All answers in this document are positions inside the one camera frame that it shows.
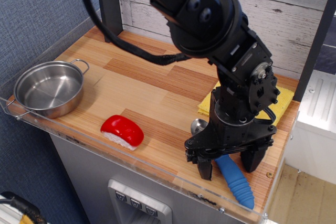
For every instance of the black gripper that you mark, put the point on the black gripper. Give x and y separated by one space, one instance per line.
221 135

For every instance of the blue handled metal spoon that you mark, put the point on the blue handled metal spoon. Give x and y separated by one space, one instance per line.
236 181

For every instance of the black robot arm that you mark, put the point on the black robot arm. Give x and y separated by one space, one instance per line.
240 119

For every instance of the yellow folded cloth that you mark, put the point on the yellow folded cloth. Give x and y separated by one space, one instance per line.
278 109

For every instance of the white toy sink unit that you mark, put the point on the white toy sink unit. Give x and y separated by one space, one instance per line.
311 148

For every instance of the silver dispenser button panel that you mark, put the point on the silver dispenser button panel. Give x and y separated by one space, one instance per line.
132 206

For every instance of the red white toy sushi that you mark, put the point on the red white toy sushi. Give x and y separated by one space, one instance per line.
122 131

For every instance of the stainless steel pot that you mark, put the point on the stainless steel pot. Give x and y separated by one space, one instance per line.
50 89

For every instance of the yellow object bottom left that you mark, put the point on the yellow object bottom left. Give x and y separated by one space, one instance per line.
25 220

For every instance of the dark grey right post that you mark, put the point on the dark grey right post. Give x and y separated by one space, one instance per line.
312 58

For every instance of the dark grey post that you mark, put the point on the dark grey post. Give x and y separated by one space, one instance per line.
111 15
312 58

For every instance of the dark grey left post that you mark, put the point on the dark grey left post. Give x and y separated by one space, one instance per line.
111 15

